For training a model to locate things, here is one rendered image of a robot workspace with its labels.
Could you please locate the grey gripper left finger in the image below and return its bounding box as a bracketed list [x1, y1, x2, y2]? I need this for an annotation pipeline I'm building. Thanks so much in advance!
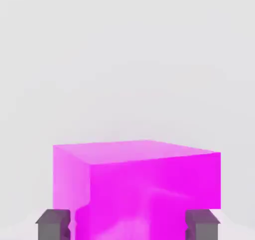
[19, 209, 72, 240]

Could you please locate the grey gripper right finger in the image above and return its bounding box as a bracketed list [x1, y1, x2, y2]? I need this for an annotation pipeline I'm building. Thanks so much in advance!
[184, 209, 240, 240]

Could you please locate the small magenta cube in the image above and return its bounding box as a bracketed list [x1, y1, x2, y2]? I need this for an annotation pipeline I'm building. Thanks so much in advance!
[52, 139, 221, 240]

